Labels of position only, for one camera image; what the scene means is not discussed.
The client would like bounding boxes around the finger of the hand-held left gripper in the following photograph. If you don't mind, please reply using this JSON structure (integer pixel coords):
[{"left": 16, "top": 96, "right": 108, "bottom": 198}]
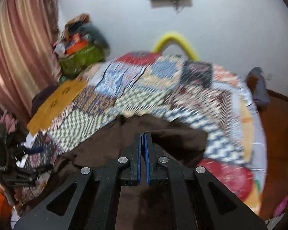
[
  {"left": 13, "top": 164, "right": 54, "bottom": 188},
  {"left": 16, "top": 146, "right": 45, "bottom": 157}
]

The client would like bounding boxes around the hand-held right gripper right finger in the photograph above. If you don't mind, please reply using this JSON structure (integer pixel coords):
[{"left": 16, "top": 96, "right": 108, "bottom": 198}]
[{"left": 145, "top": 132, "right": 267, "bottom": 230}]

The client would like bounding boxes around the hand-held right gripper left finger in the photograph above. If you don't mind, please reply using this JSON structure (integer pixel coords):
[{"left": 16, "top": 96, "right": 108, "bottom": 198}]
[{"left": 13, "top": 133, "right": 142, "bottom": 230}]

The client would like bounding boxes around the brown cloth garment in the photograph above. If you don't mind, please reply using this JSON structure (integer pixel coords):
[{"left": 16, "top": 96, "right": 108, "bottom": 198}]
[{"left": 22, "top": 114, "right": 208, "bottom": 230}]

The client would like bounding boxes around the pink cloth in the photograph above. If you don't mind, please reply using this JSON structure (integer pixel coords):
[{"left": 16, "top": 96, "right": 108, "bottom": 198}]
[{"left": 0, "top": 111, "right": 18, "bottom": 134}]

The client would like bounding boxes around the dark purple cloth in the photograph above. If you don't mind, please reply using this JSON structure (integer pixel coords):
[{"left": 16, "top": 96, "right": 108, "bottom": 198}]
[{"left": 31, "top": 85, "right": 60, "bottom": 117}]

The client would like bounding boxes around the patchwork printed blanket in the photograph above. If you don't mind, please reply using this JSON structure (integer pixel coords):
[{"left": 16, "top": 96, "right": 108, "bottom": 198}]
[{"left": 14, "top": 51, "right": 267, "bottom": 221}]

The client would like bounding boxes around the pink striped curtain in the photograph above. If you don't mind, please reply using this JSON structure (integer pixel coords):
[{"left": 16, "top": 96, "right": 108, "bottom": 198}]
[{"left": 0, "top": 0, "right": 62, "bottom": 125}]

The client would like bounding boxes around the green patterned bag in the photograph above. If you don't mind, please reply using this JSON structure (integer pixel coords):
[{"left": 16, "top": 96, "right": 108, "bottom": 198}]
[{"left": 59, "top": 42, "right": 106, "bottom": 78}]

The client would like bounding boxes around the orange red packet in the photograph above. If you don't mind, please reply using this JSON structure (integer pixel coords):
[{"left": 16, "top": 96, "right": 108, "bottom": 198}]
[{"left": 66, "top": 34, "right": 88, "bottom": 54}]

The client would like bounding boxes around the yellow curved tube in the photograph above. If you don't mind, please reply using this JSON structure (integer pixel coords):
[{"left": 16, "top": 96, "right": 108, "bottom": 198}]
[{"left": 152, "top": 31, "right": 199, "bottom": 61}]

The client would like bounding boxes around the grey cloth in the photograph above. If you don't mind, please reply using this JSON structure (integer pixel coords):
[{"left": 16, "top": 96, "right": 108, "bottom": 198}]
[{"left": 78, "top": 24, "right": 110, "bottom": 49}]

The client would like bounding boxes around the blue-grey hanging cloth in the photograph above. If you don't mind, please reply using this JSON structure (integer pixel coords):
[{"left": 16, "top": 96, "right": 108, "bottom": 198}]
[{"left": 245, "top": 67, "right": 271, "bottom": 112}]

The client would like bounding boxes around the brown wooden door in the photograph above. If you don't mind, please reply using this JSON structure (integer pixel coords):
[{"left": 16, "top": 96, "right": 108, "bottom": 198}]
[{"left": 254, "top": 90, "right": 288, "bottom": 221}]

